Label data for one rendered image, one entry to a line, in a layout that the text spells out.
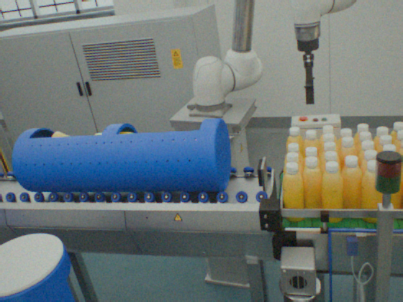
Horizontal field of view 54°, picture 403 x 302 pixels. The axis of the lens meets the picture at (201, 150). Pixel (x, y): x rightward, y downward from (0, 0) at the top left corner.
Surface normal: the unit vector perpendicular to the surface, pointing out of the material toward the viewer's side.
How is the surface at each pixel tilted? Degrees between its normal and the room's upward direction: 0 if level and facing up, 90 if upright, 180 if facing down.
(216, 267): 90
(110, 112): 90
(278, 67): 90
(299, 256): 0
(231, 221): 71
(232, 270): 90
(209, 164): 75
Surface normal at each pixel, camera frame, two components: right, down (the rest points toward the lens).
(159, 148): -0.27, -0.23
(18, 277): -0.15, -0.89
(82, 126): -0.34, 0.45
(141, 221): -0.26, 0.13
